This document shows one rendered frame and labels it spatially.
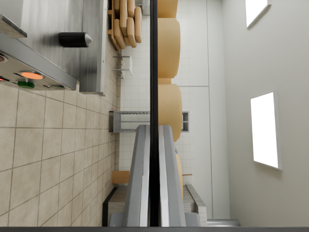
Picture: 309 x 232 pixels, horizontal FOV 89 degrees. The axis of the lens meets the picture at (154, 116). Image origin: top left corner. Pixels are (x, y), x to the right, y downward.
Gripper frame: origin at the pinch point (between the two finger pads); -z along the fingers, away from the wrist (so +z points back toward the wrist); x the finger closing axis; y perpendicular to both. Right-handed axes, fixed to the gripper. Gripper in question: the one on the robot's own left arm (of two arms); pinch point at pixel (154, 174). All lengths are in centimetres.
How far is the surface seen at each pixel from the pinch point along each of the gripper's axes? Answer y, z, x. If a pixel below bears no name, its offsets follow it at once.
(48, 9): 4.1, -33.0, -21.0
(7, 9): 6.0, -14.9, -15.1
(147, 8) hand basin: -44, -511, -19
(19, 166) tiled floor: -101, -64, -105
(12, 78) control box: -7.1, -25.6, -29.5
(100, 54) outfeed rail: -7.3, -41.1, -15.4
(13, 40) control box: 1.5, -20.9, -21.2
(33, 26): 2.3, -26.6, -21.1
